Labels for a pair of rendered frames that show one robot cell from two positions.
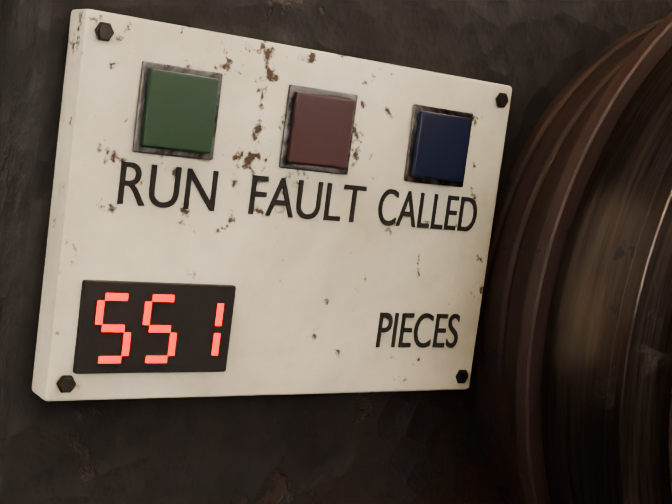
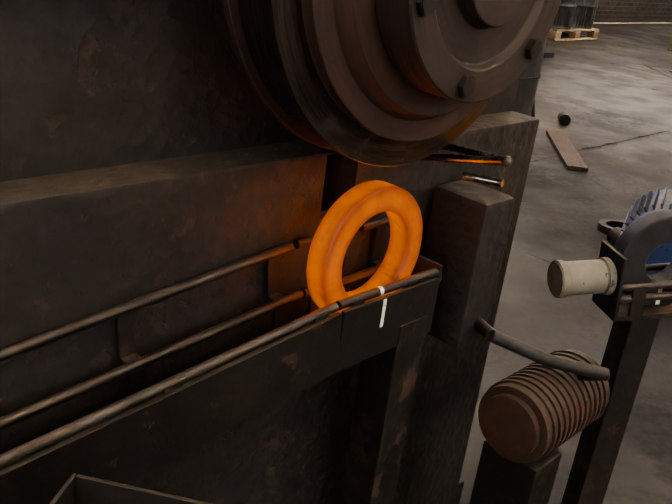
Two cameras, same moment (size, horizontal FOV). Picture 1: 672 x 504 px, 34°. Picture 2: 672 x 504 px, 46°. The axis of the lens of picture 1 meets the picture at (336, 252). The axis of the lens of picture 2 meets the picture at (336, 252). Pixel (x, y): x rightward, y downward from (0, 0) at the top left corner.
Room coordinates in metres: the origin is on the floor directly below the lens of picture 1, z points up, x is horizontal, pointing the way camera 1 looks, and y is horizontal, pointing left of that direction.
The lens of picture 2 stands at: (-0.22, -0.06, 1.14)
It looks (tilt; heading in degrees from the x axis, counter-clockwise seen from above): 23 degrees down; 347
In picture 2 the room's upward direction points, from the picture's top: 7 degrees clockwise
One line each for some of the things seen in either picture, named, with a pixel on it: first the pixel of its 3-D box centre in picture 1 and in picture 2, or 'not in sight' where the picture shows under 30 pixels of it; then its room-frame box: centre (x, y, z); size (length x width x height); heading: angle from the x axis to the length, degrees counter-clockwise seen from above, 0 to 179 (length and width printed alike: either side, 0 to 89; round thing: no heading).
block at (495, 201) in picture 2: not in sight; (459, 262); (0.83, -0.50, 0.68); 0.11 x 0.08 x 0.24; 35
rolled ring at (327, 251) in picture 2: not in sight; (367, 252); (0.69, -0.32, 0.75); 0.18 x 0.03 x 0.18; 125
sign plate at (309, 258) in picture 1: (296, 224); not in sight; (0.58, 0.02, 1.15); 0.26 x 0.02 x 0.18; 125
